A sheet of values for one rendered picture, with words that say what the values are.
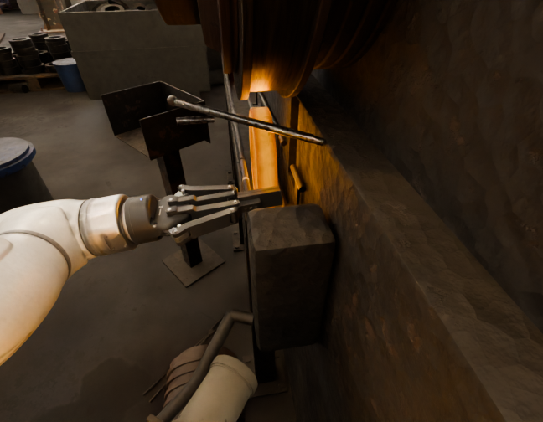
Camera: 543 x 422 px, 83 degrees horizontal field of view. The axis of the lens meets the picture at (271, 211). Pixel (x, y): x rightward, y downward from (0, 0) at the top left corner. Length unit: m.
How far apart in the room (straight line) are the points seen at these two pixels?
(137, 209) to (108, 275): 1.03
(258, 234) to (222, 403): 0.18
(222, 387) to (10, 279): 0.25
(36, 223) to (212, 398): 0.32
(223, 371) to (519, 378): 0.27
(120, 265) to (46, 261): 1.08
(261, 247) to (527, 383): 0.24
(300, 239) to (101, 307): 1.14
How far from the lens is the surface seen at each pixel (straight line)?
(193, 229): 0.46
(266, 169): 0.49
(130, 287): 1.42
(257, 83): 0.40
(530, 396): 0.23
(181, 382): 0.57
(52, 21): 7.63
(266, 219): 0.37
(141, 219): 0.49
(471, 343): 0.23
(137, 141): 1.08
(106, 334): 1.33
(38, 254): 0.46
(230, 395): 0.38
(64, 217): 0.52
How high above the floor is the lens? 1.05
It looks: 39 degrees down
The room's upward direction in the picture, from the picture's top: straight up
